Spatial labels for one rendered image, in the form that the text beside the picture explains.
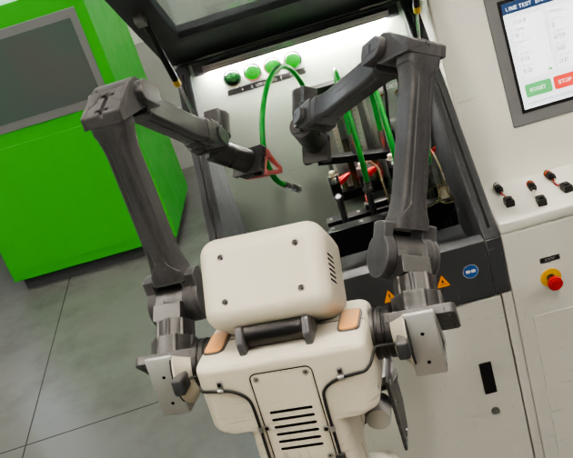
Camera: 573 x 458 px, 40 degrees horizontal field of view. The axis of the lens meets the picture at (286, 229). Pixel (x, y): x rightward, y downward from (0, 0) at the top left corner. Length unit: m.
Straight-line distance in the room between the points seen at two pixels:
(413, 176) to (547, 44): 0.89
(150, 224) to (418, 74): 0.53
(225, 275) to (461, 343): 0.98
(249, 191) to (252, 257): 1.18
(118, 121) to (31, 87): 3.25
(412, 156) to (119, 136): 0.49
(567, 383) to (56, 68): 3.21
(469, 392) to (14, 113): 3.21
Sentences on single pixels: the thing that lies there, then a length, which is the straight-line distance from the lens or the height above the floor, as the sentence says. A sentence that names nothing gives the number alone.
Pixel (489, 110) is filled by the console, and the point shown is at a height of 1.17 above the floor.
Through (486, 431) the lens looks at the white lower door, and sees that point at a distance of 2.28.
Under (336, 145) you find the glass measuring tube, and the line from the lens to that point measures 2.34.
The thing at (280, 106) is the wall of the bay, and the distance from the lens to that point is 2.33.
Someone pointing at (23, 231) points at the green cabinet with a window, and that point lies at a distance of 4.93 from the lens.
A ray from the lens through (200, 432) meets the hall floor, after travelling 3.25.
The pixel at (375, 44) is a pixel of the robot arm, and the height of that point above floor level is 1.55.
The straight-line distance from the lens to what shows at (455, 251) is 1.96.
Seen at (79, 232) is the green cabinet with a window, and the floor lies 0.28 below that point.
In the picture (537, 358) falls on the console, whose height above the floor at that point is 0.57.
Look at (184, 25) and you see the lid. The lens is 2.12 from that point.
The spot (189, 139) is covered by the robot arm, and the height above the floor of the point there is 1.43.
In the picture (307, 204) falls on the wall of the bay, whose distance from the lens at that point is 2.44.
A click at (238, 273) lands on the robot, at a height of 1.35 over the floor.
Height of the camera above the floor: 1.90
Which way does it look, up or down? 25 degrees down
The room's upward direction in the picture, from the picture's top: 18 degrees counter-clockwise
